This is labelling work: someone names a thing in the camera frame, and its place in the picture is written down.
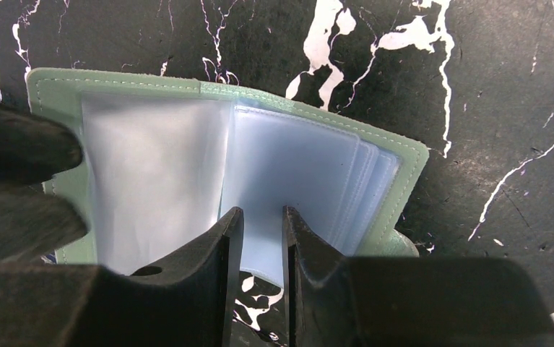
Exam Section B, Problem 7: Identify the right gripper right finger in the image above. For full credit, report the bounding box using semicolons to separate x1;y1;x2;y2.
282;207;554;346

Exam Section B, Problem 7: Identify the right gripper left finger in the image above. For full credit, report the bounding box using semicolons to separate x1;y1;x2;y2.
0;207;244;346

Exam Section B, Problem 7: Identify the green card holder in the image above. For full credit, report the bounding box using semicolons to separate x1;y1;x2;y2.
26;68;429;286

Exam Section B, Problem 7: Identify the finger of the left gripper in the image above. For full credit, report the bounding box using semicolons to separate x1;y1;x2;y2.
0;103;88;262

